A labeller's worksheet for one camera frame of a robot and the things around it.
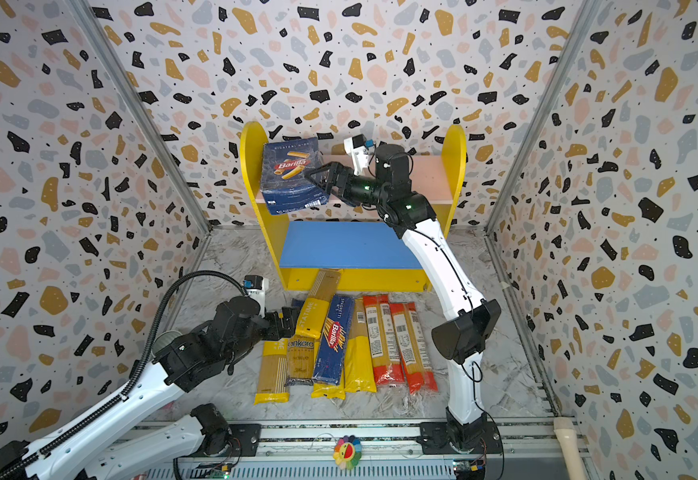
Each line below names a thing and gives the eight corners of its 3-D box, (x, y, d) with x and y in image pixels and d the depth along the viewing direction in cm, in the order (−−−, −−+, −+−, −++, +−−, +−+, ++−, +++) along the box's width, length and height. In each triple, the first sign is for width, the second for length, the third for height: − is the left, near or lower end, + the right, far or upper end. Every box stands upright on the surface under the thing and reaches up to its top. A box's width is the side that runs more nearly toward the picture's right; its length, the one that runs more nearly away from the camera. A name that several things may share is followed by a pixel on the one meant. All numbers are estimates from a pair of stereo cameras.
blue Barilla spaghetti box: (315, 383, 84) (313, 377, 80) (332, 303, 101) (330, 295, 97) (341, 386, 84) (340, 380, 80) (354, 305, 100) (353, 297, 97)
